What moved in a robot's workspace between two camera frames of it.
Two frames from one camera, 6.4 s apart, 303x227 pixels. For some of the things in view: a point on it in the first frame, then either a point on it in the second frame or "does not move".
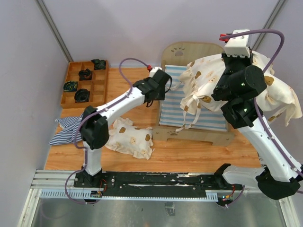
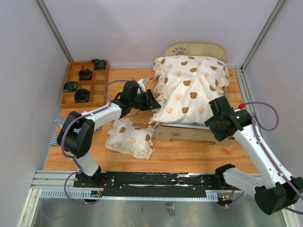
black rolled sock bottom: [82, 95] does not move
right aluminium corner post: [270, 21] does not move
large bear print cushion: [199, 78] to [187, 82]
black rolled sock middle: [85, 75] does not move
